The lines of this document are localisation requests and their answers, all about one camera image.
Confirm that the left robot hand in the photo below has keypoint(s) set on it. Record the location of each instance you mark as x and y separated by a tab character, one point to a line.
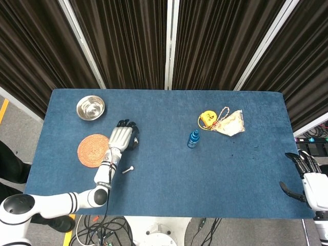
120	137

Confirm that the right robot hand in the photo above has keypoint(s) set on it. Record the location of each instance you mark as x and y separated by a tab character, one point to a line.
316	189

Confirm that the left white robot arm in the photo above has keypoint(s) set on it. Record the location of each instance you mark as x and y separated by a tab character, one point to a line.
51	202

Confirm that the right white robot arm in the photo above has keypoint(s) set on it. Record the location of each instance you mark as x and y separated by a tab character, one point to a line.
323	228

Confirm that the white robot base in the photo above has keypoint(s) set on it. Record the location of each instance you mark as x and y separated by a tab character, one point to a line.
157	230

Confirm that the round orange woven coaster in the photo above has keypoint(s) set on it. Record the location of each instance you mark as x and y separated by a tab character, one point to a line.
92	151

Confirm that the stainless steel bowl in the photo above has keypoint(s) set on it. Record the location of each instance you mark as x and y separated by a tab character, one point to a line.
90	108

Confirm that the black power strip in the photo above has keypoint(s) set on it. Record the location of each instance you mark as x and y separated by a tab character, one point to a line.
311	147

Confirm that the blue felt tablecloth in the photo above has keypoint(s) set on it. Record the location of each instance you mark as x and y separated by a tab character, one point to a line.
179	179

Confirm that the small blue bottle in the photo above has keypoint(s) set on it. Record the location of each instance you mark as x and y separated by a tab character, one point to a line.
193	140

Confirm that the yellow tape measure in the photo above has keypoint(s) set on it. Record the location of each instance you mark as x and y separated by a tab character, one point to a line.
208	118

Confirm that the dark brown pleated curtain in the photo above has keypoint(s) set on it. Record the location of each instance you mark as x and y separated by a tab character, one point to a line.
38	51
302	71
128	43
217	43

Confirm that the black shoe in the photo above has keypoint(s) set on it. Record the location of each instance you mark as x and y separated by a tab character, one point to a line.
57	223

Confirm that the black trouser leg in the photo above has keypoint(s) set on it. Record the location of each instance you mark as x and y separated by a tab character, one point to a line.
11	169

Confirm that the white partition frame rail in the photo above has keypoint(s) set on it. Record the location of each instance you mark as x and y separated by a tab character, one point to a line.
20	103
311	127

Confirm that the white partition frame post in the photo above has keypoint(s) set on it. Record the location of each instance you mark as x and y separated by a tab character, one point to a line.
82	43
171	43
264	48

